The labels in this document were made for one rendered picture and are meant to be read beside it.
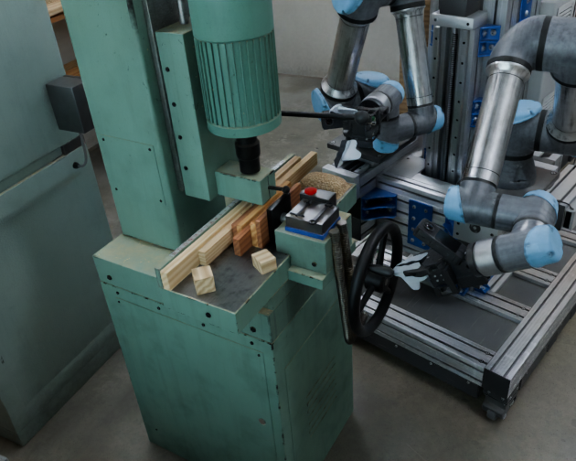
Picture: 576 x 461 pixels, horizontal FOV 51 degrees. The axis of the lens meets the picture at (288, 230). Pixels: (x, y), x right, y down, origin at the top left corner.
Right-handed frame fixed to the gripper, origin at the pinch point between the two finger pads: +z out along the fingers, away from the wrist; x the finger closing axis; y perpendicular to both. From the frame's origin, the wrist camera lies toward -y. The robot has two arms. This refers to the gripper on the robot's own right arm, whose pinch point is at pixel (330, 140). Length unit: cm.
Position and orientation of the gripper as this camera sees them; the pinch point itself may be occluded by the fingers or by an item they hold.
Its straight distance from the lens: 150.8
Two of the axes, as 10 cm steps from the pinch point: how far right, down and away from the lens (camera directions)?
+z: -5.0, 5.0, -7.0
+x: 1.2, 8.5, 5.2
